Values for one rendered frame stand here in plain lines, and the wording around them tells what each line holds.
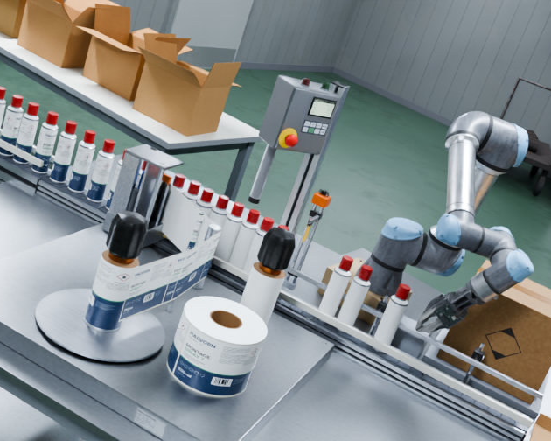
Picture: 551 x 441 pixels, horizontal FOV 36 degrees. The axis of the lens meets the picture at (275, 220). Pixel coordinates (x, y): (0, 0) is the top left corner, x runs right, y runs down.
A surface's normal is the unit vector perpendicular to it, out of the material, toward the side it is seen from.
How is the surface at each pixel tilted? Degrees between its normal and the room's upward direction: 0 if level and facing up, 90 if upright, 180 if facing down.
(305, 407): 0
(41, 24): 90
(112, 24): 74
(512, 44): 90
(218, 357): 90
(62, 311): 0
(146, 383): 0
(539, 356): 90
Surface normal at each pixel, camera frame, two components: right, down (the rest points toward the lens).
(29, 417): 0.32, -0.88
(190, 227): -0.76, -0.02
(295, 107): 0.47, 0.47
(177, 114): -0.47, 0.16
